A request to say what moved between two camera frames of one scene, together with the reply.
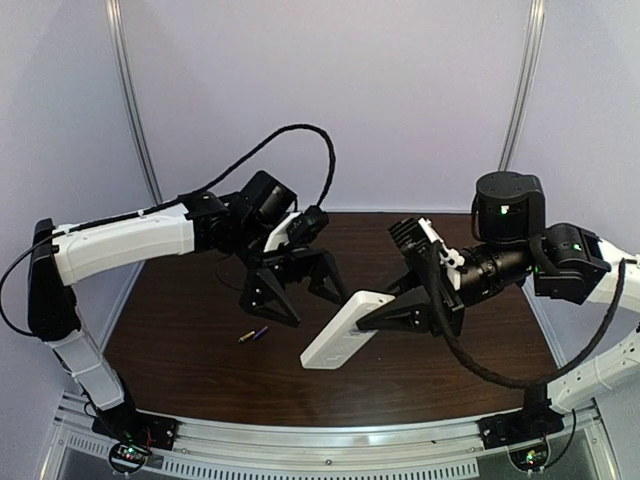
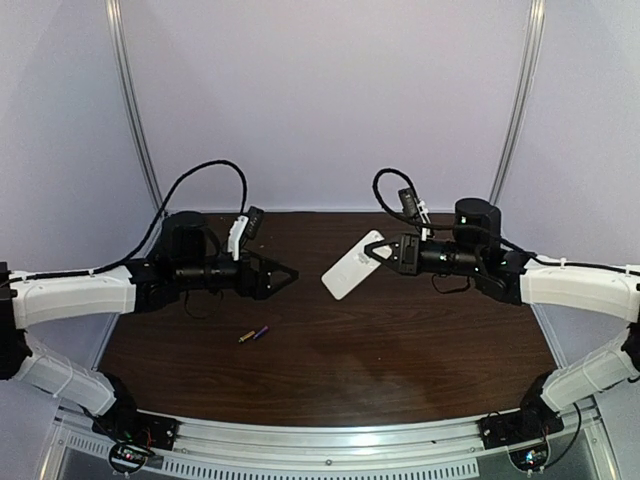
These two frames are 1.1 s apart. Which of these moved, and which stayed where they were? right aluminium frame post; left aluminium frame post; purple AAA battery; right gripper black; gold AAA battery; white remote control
Moved: white remote control; right gripper black
Stayed: left aluminium frame post; gold AAA battery; right aluminium frame post; purple AAA battery
